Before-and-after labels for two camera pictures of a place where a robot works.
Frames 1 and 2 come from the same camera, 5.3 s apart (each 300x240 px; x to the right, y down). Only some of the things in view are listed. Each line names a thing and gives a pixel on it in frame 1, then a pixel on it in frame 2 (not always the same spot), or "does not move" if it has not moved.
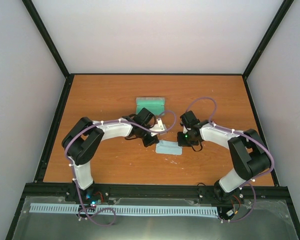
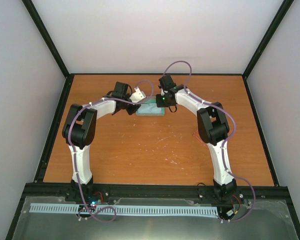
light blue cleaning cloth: (168, 147) → (149, 108)
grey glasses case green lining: (154, 105) does not move
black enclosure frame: (45, 161) does not move
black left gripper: (154, 140) → (130, 110)
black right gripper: (182, 143) → (159, 103)
